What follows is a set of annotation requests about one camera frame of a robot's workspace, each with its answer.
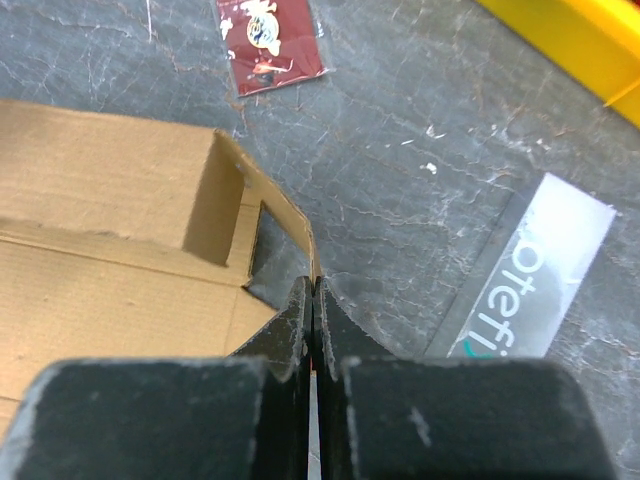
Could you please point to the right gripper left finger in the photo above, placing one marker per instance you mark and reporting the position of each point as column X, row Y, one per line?
column 245, row 416

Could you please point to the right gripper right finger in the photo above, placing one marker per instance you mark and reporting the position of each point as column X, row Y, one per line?
column 385, row 417

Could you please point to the brown cardboard box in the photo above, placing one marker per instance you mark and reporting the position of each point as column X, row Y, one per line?
column 127, row 237

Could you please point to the silver toothpaste box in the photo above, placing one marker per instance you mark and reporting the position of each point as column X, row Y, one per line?
column 527, row 274

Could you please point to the red sachet packet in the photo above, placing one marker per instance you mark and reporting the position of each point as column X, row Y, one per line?
column 272, row 43

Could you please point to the yellow plastic bin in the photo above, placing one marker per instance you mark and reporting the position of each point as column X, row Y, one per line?
column 595, row 42

